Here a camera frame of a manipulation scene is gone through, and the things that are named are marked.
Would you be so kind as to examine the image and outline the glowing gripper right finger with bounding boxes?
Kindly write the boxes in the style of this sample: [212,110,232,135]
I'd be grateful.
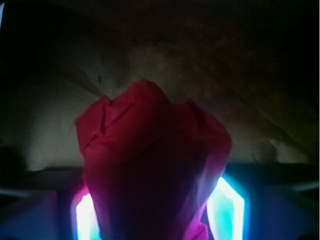
[206,173,248,240]

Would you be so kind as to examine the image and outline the brown paper bag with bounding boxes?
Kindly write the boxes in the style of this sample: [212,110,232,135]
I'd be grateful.
[0,0,320,171]

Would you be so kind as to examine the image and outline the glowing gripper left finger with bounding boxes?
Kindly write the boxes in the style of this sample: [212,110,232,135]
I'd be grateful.
[70,180,101,240]

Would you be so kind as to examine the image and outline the red paper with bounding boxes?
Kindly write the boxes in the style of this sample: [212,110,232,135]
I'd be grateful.
[75,80,232,240]

